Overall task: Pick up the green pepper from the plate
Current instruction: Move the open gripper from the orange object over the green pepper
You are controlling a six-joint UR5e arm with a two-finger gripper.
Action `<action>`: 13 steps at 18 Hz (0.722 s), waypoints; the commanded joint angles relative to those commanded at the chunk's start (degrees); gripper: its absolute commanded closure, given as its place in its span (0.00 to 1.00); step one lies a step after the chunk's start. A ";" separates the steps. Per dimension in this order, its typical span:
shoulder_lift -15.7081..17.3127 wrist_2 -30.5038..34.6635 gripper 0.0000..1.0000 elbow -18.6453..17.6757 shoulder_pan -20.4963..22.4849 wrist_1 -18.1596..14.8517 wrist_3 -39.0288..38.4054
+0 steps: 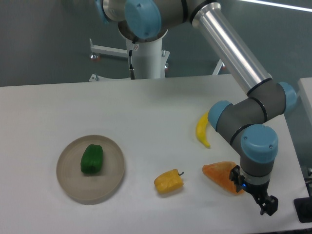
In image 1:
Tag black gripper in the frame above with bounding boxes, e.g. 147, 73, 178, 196
229, 165, 278, 216

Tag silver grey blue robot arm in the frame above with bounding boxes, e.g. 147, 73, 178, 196
91, 0, 297, 215

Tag yellow bell pepper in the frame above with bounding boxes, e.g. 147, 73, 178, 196
154, 169, 184, 195

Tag green bell pepper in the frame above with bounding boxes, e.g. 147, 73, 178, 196
80, 144, 103, 175

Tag beige round plate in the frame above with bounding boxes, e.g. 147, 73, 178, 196
56, 135, 125, 205

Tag black device at table edge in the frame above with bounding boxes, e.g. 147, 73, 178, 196
293, 167, 312, 223

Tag orange fruit wedge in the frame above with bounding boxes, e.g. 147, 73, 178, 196
202, 161, 244, 195

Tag yellow banana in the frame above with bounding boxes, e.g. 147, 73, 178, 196
195, 112, 211, 148

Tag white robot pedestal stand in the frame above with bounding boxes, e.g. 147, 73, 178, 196
89, 29, 170, 80

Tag black cable on pedestal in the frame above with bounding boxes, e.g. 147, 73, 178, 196
128, 36, 138, 80

